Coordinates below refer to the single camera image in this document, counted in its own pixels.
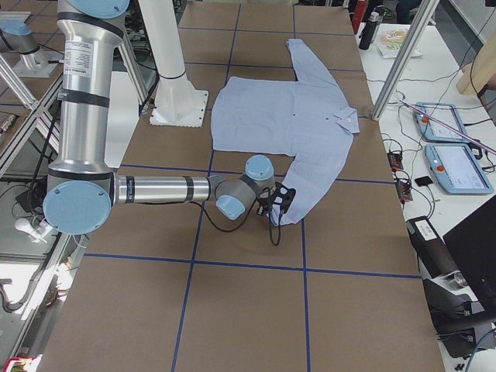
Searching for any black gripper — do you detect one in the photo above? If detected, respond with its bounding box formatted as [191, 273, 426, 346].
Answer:
[258, 182, 296, 215]

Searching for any light blue striped shirt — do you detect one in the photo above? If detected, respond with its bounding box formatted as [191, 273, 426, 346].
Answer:
[211, 39, 360, 225]

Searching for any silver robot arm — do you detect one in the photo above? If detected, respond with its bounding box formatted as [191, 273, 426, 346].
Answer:
[43, 1, 295, 235]

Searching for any blue teach pendant far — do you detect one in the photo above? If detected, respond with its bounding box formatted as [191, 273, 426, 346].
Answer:
[413, 102, 469, 143]

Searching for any blue teach pendant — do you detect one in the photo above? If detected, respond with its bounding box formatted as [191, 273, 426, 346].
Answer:
[424, 143, 494, 195]
[413, 102, 469, 143]

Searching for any blue teach pendant near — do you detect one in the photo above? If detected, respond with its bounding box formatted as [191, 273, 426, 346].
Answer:
[424, 143, 494, 195]

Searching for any black water bottle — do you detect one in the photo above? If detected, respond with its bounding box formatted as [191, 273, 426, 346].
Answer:
[358, 11, 380, 50]

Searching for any black monitor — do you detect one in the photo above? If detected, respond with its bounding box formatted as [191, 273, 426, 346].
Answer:
[443, 198, 496, 309]

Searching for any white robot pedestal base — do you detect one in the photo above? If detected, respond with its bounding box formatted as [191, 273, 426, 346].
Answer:
[139, 0, 208, 128]

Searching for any aluminium frame post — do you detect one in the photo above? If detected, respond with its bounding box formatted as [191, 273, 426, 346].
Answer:
[371, 0, 439, 120]

